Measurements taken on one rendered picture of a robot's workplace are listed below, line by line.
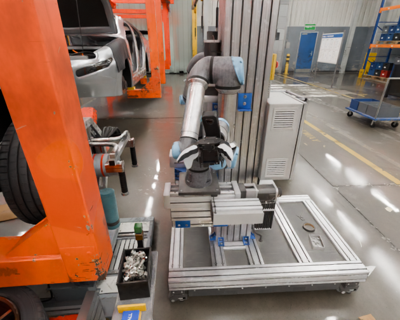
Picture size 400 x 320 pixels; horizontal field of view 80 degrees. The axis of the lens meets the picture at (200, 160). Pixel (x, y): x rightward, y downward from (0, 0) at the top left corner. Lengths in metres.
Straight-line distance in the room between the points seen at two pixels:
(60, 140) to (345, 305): 1.88
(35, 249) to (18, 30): 0.85
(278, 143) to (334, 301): 1.12
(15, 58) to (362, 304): 2.17
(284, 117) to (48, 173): 1.12
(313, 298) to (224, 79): 1.52
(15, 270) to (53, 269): 0.16
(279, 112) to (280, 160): 0.29
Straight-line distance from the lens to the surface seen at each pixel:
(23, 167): 1.36
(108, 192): 1.48
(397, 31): 14.18
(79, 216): 1.08
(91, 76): 3.99
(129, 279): 1.24
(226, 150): 0.66
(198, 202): 1.34
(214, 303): 1.80
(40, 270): 1.35
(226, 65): 1.08
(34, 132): 0.95
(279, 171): 1.50
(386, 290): 2.24
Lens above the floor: 1.51
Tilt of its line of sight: 26 degrees down
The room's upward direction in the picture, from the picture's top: straight up
